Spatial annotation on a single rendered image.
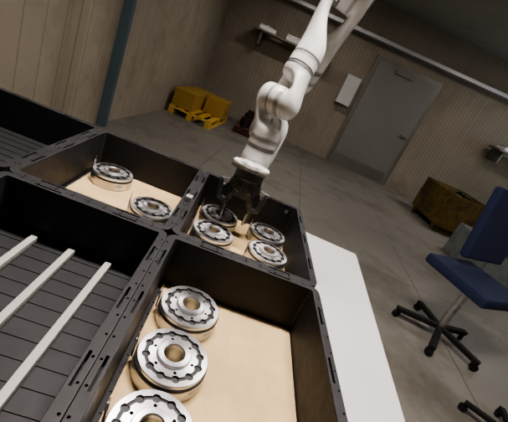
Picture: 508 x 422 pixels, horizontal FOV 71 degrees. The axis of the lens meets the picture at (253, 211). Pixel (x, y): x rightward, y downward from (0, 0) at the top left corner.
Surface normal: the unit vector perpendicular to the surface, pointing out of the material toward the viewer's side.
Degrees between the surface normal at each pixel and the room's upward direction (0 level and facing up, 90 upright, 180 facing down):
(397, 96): 90
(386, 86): 90
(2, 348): 0
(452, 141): 90
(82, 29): 90
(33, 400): 0
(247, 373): 0
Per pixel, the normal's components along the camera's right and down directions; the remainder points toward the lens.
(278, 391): 0.38, -0.85
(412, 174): -0.13, 0.35
